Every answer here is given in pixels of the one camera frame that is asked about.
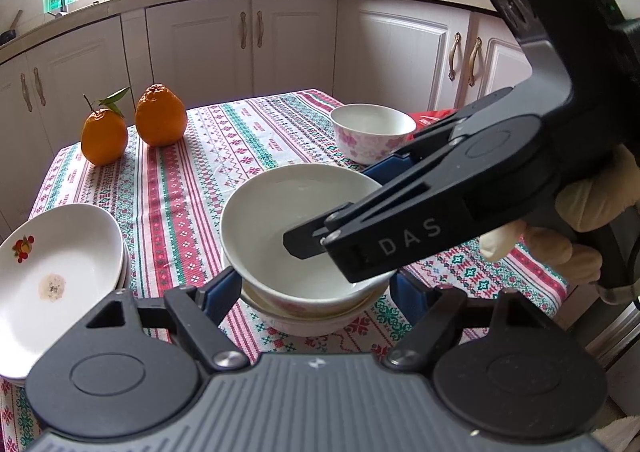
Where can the white pink-flower bowl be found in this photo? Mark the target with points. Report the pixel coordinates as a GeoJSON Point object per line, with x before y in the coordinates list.
{"type": "Point", "coordinates": [310, 327]}
{"type": "Point", "coordinates": [280, 212]}
{"type": "Point", "coordinates": [360, 141]}

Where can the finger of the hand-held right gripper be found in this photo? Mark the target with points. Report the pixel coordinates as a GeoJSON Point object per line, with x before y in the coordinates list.
{"type": "Point", "coordinates": [387, 171]}
{"type": "Point", "coordinates": [380, 247]}

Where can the person's right hand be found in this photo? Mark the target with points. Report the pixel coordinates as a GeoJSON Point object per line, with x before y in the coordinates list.
{"type": "Point", "coordinates": [590, 202]}

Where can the small black pan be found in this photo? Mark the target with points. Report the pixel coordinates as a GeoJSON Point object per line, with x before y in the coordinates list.
{"type": "Point", "coordinates": [7, 35]}

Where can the orange citrus fruit with leaves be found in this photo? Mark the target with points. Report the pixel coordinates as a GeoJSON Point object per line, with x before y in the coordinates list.
{"type": "Point", "coordinates": [102, 141]}

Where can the white kitchen cabinets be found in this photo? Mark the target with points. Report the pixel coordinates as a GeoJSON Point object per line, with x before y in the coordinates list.
{"type": "Point", "coordinates": [290, 46]}

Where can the patterned red green tablecloth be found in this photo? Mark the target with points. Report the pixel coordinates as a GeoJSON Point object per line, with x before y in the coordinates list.
{"type": "Point", "coordinates": [200, 171]}

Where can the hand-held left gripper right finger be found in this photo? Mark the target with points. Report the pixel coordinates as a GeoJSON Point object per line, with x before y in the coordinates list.
{"type": "Point", "coordinates": [405, 292]}

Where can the white plate with brown stain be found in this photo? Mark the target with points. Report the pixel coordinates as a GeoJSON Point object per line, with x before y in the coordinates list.
{"type": "Point", "coordinates": [75, 257]}

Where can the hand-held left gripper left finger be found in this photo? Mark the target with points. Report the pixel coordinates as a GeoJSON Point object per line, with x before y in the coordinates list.
{"type": "Point", "coordinates": [222, 297]}

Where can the red printed package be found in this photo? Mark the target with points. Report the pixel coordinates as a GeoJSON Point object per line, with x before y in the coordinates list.
{"type": "Point", "coordinates": [430, 120]}

